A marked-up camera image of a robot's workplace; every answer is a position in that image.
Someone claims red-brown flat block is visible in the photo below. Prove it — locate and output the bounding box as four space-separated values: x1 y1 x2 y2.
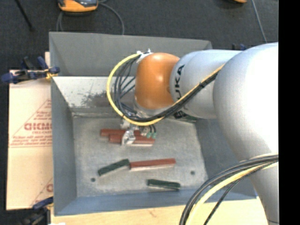
100 128 141 138
108 135 156 147
129 158 177 172

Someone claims dark green flat block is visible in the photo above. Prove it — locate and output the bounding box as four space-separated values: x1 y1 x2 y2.
97 158 131 177
146 179 181 192

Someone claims grey metal bin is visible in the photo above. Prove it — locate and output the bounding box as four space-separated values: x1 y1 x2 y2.
48 31 258 217

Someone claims brown cardboard board red print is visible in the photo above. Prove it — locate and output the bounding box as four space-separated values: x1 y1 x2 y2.
5 69 54 211

